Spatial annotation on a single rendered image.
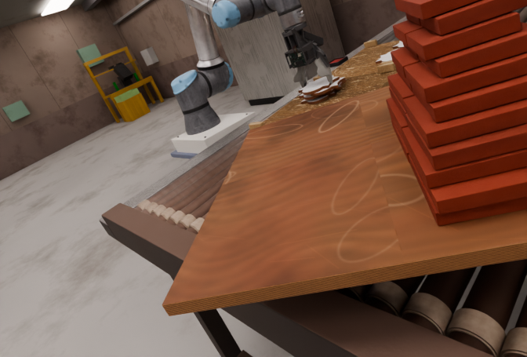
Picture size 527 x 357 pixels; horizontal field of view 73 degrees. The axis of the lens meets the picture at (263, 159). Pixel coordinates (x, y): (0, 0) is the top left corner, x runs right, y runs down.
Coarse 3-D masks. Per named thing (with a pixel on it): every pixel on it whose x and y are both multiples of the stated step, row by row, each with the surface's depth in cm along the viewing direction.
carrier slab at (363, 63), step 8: (368, 48) 161; (376, 48) 154; (384, 48) 149; (392, 48) 144; (352, 56) 157; (360, 56) 152; (368, 56) 146; (376, 56) 141; (344, 64) 150; (352, 64) 145; (360, 64) 140; (368, 64) 135; (376, 64) 131; (336, 72) 143; (344, 72) 138; (352, 72) 134; (360, 72) 130; (368, 72) 126; (376, 72) 122
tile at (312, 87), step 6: (318, 78) 123; (324, 78) 120; (336, 78) 116; (312, 84) 120; (318, 84) 117; (324, 84) 114; (330, 84) 114; (300, 90) 119; (306, 90) 115; (312, 90) 113; (318, 90) 113
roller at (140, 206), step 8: (392, 32) 180; (384, 40) 174; (264, 120) 128; (240, 136) 122; (232, 144) 118; (216, 152) 115; (224, 152) 116; (208, 160) 113; (200, 168) 110; (184, 176) 108; (176, 184) 105; (160, 192) 103; (144, 200) 101; (152, 200) 101; (136, 208) 99
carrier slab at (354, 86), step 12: (384, 72) 118; (396, 72) 114; (348, 84) 122; (360, 84) 117; (372, 84) 112; (384, 84) 108; (336, 96) 115; (348, 96) 111; (288, 108) 123; (300, 108) 118; (312, 108) 113; (276, 120) 116
